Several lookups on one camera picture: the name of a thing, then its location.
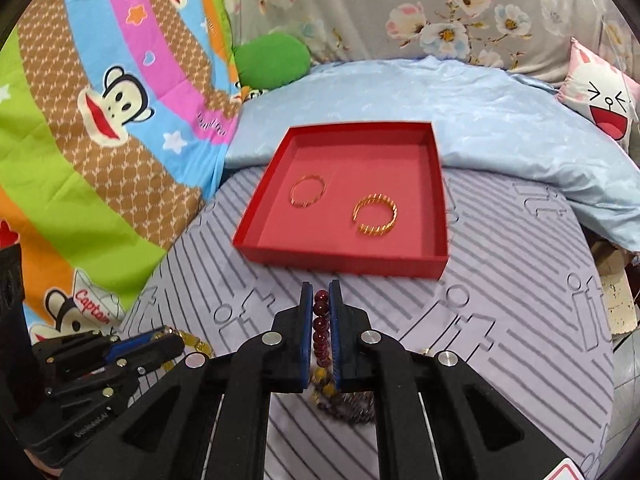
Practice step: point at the green plush pillow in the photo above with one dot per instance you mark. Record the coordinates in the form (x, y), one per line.
(271, 61)

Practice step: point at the grey striped bed sheet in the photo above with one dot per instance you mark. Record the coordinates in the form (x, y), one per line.
(520, 299)

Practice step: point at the light blue quilt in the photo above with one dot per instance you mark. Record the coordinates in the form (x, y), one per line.
(483, 119)

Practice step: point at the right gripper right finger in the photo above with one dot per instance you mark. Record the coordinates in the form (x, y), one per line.
(365, 359)

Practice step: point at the thin gold bangle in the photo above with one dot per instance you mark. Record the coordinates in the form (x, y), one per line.
(306, 191)

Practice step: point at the colourful monkey cartoon blanket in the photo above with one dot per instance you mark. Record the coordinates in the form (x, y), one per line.
(116, 116)

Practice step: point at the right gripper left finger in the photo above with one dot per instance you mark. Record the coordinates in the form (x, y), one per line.
(278, 361)

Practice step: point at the white pink cat cushion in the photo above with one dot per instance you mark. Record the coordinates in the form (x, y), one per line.
(601, 93)

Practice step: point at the red cardboard tray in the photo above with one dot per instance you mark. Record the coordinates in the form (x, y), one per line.
(383, 212)

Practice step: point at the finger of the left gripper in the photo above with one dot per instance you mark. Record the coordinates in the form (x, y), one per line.
(74, 350)
(129, 359)

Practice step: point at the grey floral bed sheet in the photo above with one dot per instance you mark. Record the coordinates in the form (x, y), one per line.
(530, 37)

